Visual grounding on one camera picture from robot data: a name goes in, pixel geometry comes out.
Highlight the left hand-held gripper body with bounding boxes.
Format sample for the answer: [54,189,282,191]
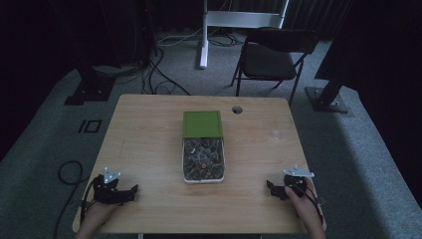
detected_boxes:
[92,166,126,205]

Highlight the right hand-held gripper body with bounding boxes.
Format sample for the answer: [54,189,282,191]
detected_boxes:
[282,164,316,199]

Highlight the tray of grey pieces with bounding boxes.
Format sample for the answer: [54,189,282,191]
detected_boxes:
[180,135,226,184]

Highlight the green sliding box lid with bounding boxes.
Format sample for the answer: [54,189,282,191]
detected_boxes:
[181,110,224,139]

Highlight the person's left hand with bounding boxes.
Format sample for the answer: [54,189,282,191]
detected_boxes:
[82,199,122,231]

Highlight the person's right hand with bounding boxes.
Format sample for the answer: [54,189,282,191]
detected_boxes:
[284,176,320,221]

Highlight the dark mixed pieces in box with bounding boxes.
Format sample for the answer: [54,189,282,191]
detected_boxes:
[183,136,224,180]

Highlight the black folding chair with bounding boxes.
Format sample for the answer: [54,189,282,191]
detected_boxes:
[230,27,320,106]

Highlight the dark curtain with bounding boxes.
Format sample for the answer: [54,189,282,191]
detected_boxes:
[228,0,356,42]

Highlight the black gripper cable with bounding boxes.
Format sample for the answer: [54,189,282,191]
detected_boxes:
[292,182,325,227]
[53,160,98,239]

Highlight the black stand with base plate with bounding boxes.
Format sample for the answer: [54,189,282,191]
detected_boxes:
[304,39,350,115]
[63,49,116,107]

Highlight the black floor cable bundle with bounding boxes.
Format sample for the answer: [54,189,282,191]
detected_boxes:
[93,46,192,98]

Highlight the white floor cable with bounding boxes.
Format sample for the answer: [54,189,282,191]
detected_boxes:
[156,27,205,48]

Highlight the white metal stand frame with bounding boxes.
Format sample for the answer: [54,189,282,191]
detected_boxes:
[198,0,291,70]

